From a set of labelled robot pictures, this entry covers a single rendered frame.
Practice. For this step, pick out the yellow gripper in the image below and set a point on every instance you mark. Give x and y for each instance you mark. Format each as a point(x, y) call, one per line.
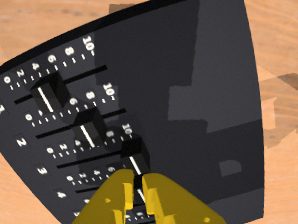
point(168, 201)

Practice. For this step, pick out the black lighting desk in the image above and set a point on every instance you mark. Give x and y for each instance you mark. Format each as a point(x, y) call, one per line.
point(172, 85)

